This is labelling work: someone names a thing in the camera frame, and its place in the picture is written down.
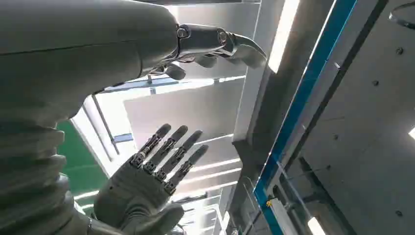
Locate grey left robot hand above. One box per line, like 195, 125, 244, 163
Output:
0, 0, 268, 131

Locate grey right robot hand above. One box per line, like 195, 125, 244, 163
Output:
93, 123, 210, 235

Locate green panel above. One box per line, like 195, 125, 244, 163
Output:
56, 121, 108, 196

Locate ribbed grey left arm sleeve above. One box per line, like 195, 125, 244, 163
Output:
0, 120, 77, 235

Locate small bright lamp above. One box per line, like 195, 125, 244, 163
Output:
307, 216, 327, 235

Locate long bright light strip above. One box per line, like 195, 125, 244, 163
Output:
268, 0, 301, 74

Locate blue frame rail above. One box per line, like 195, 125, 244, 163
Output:
253, 0, 359, 235

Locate metal ring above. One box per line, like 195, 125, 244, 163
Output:
388, 1, 415, 30

